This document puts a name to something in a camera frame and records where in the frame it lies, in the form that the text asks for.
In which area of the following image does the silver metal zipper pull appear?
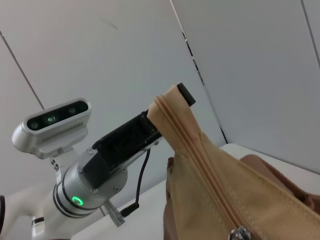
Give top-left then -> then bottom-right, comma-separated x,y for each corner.
229,225 -> 252,240

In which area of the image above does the khaki canvas food bag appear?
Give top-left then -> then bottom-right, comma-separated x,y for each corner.
147,84 -> 320,240

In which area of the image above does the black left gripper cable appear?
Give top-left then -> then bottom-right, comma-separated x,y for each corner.
103,147 -> 152,227

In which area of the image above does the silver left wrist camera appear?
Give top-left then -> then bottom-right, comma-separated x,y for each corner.
11,97 -> 92,160

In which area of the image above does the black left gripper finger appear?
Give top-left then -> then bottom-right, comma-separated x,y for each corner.
175,82 -> 197,106

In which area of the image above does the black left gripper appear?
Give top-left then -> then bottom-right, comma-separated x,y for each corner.
81,111 -> 163,190

